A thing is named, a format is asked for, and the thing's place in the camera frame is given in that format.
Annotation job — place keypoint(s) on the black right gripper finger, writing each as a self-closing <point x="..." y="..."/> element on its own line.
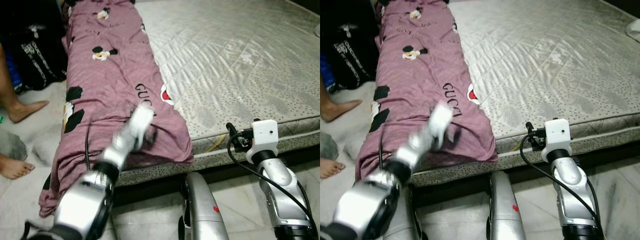
<point x="529" y="128"/>
<point x="232" y="129"/>

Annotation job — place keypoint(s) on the mauve printed quilt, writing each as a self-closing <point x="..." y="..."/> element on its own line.
<point x="115" y="75"/>
<point x="420" y="75"/>

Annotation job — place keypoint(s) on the white pillow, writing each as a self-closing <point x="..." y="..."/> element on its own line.
<point x="634" y="30"/>

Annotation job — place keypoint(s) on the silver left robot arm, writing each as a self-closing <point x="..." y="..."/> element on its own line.
<point x="370" y="205"/>
<point x="85" y="200"/>

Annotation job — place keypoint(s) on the grey quilted mattress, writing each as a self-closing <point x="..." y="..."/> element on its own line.
<point x="240" y="60"/>
<point x="550" y="60"/>

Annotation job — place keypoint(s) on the silver right robot leg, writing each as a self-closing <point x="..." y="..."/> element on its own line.
<point x="506" y="210"/>
<point x="202" y="210"/>

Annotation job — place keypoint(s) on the person in black clothes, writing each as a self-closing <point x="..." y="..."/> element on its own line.
<point x="17" y="107"/>
<point x="332" y="107"/>

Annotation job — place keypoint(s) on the black printed bag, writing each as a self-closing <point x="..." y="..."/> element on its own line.
<point x="42" y="60"/>
<point x="352" y="57"/>

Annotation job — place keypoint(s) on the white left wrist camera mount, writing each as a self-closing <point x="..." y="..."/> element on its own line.
<point x="141" y="120"/>
<point x="441" y="117"/>

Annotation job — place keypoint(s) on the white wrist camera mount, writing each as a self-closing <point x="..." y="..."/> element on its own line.
<point x="441" y="117"/>
<point x="556" y="136"/>
<point x="141" y="120"/>
<point x="264" y="137"/>

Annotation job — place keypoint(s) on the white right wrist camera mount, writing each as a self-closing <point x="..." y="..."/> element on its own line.
<point x="556" y="136"/>
<point x="264" y="137"/>

